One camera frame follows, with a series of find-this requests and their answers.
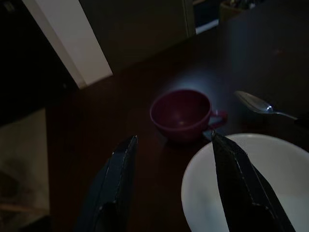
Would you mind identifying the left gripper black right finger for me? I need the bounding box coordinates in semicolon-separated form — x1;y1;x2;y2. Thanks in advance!
211;130;296;232

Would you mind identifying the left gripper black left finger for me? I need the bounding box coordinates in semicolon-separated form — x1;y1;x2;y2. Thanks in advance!
79;135;139;232

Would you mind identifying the yellow plate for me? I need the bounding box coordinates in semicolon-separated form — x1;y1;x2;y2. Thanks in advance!
181;133;309;232

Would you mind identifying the small steel spoon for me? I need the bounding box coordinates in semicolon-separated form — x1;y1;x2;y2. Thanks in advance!
233;90;300;120

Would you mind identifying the dark cup with handle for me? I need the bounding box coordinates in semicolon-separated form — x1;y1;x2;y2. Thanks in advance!
149;89;228;144

